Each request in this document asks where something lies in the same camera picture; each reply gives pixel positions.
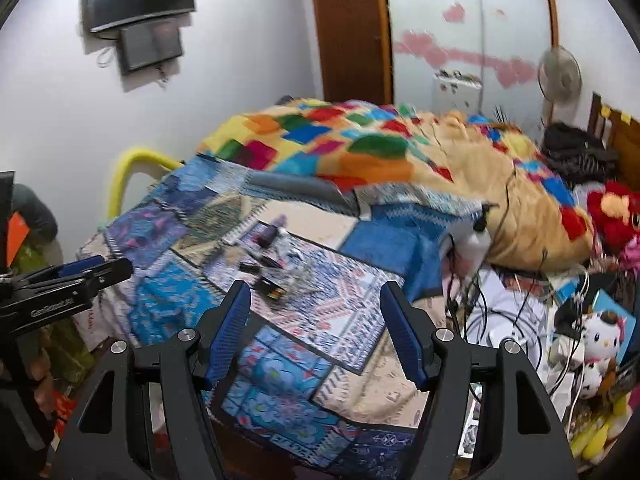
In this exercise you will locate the white pump bottle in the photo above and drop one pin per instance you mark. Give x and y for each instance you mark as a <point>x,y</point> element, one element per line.
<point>474,242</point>

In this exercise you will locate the grey cloth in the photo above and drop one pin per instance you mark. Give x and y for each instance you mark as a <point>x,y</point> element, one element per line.
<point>35,210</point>

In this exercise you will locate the small black box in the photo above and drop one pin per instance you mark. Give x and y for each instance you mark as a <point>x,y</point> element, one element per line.
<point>270,291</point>

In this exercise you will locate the yellow plush toy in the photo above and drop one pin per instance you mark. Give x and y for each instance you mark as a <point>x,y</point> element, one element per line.
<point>600,430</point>

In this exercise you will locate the white box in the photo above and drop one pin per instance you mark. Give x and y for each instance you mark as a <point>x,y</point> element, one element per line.
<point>456,91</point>

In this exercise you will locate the wooden headboard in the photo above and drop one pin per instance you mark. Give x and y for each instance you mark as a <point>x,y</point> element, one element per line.
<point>625,135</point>

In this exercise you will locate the brown wooden cabinet panel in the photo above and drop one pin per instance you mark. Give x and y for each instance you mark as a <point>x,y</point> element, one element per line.
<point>347,35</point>

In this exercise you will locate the standing fan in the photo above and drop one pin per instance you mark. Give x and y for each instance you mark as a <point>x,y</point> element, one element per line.
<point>559,72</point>

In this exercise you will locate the colourful checked blanket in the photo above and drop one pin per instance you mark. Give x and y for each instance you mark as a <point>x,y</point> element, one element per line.
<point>380,150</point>

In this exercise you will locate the blue patchwork bedsheet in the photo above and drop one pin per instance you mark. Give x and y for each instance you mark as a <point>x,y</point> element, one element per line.
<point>325,310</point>

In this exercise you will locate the green cloth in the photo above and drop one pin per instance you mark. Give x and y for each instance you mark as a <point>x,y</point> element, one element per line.
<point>70,350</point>

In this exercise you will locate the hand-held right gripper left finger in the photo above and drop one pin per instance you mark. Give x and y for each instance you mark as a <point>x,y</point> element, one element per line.
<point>234,329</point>

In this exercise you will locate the yellow bed rail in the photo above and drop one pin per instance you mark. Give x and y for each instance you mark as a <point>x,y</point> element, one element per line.
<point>125,160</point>

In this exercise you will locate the person's left hand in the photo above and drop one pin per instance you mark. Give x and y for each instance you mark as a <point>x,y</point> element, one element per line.
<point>40,370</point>

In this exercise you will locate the white cat plush toy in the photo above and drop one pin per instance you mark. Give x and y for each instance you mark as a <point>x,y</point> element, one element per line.
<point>600,335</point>

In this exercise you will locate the black lipstick tube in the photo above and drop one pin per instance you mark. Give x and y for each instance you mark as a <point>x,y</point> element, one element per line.
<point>249,266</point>

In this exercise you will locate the black clothing pile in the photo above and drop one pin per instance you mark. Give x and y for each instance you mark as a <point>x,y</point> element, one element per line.
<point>575,152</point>

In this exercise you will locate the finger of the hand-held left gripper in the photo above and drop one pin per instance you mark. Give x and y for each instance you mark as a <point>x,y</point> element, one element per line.
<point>114,270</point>
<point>82,266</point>

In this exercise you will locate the purple spray bottle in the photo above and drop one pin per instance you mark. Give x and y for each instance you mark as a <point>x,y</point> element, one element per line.
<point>272,234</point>

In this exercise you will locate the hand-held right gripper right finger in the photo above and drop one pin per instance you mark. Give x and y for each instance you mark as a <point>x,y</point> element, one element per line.
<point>400,335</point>

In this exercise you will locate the red plush toy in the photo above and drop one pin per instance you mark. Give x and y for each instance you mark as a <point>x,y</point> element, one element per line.
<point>612,220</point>

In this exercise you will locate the clear plastic wrapper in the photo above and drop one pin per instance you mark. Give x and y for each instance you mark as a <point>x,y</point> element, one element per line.
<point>302,280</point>

